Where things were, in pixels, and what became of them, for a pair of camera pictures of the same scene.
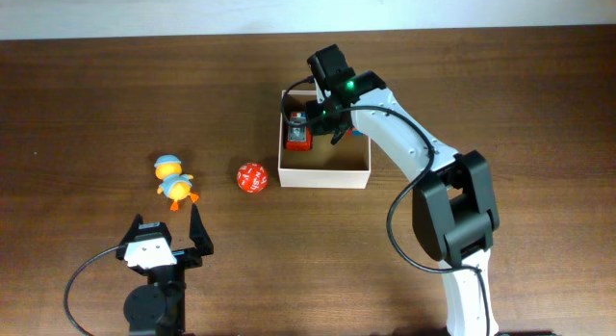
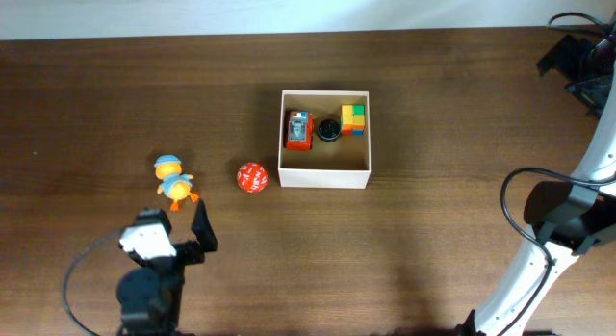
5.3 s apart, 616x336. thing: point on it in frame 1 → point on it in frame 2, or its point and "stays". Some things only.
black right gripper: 316,125 → 561,57
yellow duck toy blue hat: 175,186 stays
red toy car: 299,138 stays
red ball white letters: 252,177 stays
